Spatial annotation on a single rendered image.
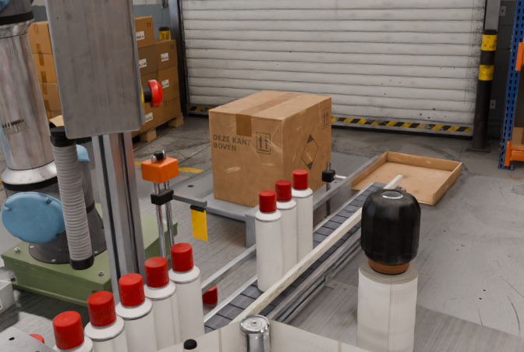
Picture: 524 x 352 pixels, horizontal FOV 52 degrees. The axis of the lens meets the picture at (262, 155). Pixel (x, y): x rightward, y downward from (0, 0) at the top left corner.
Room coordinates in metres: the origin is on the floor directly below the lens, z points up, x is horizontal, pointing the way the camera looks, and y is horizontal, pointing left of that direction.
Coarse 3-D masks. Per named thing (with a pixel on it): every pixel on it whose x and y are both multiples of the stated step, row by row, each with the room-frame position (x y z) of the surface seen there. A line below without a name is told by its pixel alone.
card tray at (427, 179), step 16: (384, 160) 1.79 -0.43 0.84; (400, 160) 1.77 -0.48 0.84; (416, 160) 1.74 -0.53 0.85; (432, 160) 1.71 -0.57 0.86; (368, 176) 1.65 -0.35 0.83; (384, 176) 1.65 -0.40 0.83; (416, 176) 1.64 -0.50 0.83; (432, 176) 1.63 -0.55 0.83; (448, 176) 1.54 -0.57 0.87; (416, 192) 1.51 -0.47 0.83; (432, 192) 1.50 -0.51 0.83
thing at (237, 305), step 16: (368, 192) 1.41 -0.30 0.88; (352, 208) 1.30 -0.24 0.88; (336, 224) 1.21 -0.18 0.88; (320, 240) 1.13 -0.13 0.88; (320, 256) 1.06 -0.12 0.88; (304, 272) 0.99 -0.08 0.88; (256, 288) 0.94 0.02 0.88; (288, 288) 0.93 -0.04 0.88; (240, 304) 0.88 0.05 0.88; (272, 304) 0.88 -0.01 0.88; (208, 320) 0.84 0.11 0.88; (224, 320) 0.84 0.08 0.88
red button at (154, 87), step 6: (150, 84) 0.71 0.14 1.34; (156, 84) 0.71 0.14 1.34; (144, 90) 0.71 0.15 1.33; (150, 90) 0.71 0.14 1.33; (156, 90) 0.71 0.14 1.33; (144, 96) 0.71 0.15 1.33; (150, 96) 0.71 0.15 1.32; (156, 96) 0.70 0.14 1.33; (162, 96) 0.72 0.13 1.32; (144, 102) 0.71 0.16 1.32; (150, 102) 0.72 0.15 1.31; (156, 102) 0.71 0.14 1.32
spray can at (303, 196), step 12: (300, 180) 1.03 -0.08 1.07; (300, 192) 1.03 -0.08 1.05; (312, 192) 1.04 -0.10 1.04; (300, 204) 1.02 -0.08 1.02; (312, 204) 1.04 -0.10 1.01; (300, 216) 1.02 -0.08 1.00; (312, 216) 1.04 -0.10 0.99; (300, 228) 1.02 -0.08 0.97; (312, 228) 1.04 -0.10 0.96; (300, 240) 1.02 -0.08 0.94; (312, 240) 1.04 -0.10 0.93; (300, 252) 1.02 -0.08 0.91
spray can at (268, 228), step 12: (264, 192) 0.94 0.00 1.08; (264, 204) 0.92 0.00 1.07; (276, 204) 0.93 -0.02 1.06; (264, 216) 0.92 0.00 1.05; (276, 216) 0.92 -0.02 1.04; (264, 228) 0.91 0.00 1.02; (276, 228) 0.92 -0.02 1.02; (264, 240) 0.91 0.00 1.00; (276, 240) 0.92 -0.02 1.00; (264, 252) 0.91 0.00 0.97; (276, 252) 0.92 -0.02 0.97; (264, 264) 0.92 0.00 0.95; (276, 264) 0.92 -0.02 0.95; (264, 276) 0.92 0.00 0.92; (276, 276) 0.92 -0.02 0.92; (264, 288) 0.92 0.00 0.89
